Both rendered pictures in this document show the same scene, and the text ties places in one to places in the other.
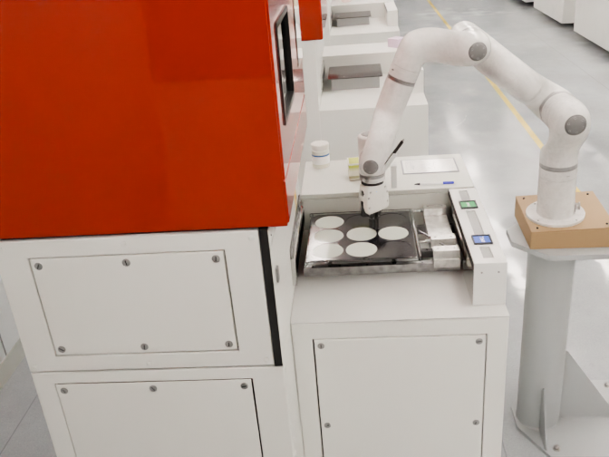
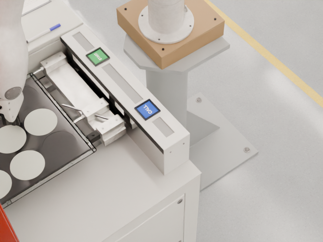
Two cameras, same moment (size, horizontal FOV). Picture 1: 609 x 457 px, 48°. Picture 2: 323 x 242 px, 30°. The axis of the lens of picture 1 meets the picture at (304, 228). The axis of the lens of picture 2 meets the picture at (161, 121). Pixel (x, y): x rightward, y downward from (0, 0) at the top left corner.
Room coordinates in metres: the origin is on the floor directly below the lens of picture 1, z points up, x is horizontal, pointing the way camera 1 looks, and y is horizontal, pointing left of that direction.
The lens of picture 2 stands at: (1.01, 0.13, 2.37)
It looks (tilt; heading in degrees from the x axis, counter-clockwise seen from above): 55 degrees down; 319
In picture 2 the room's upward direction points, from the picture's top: 2 degrees counter-clockwise
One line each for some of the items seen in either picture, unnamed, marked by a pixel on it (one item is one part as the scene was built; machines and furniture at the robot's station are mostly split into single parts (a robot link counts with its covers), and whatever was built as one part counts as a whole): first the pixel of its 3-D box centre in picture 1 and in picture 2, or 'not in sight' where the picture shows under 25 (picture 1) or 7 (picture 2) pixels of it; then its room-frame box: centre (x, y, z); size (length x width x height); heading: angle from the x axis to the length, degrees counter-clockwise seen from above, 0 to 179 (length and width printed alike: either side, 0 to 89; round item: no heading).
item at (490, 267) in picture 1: (474, 240); (122, 96); (1.95, -0.54, 0.89); 0.55 x 0.09 x 0.14; 175
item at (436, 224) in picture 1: (439, 238); (82, 99); (2.04, -0.45, 0.87); 0.36 x 0.08 x 0.03; 175
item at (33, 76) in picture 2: (415, 232); (61, 110); (2.03, -0.37, 0.90); 0.38 x 0.01 x 0.01; 175
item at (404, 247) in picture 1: (361, 235); (9, 140); (2.05, -0.19, 0.90); 0.34 x 0.34 x 0.01; 85
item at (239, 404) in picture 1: (205, 393); not in sight; (1.91, 0.39, 0.41); 0.82 x 0.71 x 0.82; 175
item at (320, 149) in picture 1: (320, 154); not in sight; (2.56, -0.09, 1.01); 0.07 x 0.07 x 0.10
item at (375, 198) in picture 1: (372, 193); (6, 97); (2.09, -0.24, 1.03); 0.10 x 0.07 x 0.11; 126
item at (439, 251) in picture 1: (446, 251); (110, 126); (1.89, -0.44, 0.89); 0.08 x 0.03 x 0.03; 85
